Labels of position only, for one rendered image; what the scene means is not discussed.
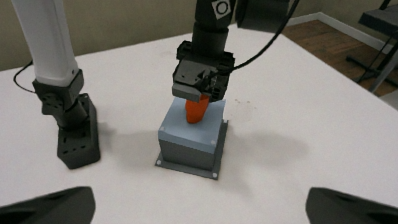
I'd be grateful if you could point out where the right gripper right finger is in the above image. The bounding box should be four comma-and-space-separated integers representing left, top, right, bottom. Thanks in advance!
305, 187, 398, 224

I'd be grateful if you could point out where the orange peg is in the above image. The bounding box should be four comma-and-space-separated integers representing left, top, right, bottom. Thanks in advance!
185, 94, 210, 123

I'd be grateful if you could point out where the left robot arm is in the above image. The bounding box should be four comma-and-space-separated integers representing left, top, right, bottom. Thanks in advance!
11, 0, 290, 160

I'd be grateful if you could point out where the light blue flat plate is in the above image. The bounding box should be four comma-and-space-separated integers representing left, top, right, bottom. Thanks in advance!
158, 97, 226, 154

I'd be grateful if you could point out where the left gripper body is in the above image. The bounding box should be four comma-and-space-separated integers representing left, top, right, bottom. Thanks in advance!
172, 21, 236, 99

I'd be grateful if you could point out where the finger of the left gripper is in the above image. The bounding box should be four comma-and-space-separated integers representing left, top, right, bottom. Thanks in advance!
208, 85, 223, 103

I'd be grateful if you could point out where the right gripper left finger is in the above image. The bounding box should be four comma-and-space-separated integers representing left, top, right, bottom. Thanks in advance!
0, 186, 96, 224

